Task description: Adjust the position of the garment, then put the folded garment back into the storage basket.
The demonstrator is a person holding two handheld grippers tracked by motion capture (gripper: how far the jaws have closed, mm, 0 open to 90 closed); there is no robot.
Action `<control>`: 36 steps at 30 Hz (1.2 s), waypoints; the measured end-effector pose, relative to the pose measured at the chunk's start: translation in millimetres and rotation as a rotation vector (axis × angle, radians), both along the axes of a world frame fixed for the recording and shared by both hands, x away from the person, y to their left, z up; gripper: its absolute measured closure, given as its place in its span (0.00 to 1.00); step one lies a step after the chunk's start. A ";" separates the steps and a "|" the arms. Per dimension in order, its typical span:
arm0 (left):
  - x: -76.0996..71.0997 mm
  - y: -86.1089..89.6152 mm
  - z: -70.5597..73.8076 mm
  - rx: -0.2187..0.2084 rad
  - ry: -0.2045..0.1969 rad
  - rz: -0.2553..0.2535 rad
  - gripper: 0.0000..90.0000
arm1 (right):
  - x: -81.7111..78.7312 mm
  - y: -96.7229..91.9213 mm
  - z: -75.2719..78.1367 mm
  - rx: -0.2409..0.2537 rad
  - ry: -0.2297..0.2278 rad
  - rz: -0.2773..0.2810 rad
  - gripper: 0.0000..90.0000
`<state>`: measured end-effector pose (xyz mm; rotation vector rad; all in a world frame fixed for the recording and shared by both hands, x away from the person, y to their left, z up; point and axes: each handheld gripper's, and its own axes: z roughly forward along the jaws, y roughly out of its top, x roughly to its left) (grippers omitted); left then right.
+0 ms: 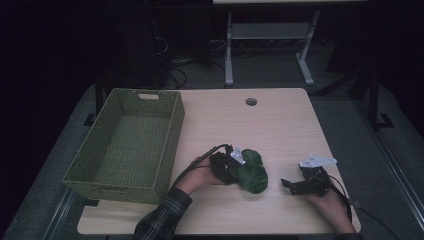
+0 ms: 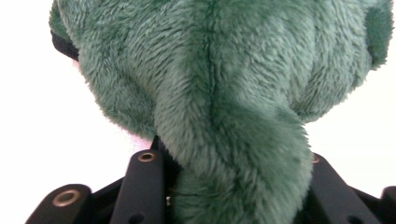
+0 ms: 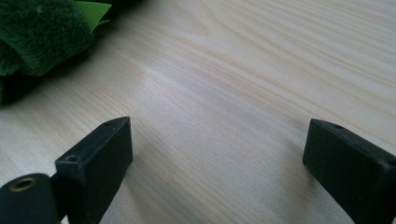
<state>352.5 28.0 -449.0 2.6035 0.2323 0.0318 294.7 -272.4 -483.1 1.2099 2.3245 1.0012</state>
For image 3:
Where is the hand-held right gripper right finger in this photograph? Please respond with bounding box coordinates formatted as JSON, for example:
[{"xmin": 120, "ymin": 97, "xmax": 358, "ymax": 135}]
[{"xmin": 302, "ymin": 118, "xmax": 396, "ymax": 224}]

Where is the green plush toy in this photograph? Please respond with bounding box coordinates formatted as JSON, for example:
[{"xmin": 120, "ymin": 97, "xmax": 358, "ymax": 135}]
[{"xmin": 0, "ymin": 0, "xmax": 114, "ymax": 105}]

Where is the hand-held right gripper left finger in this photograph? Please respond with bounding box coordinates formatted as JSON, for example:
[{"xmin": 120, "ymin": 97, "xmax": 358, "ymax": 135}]
[{"xmin": 54, "ymin": 116, "xmax": 134, "ymax": 224}]

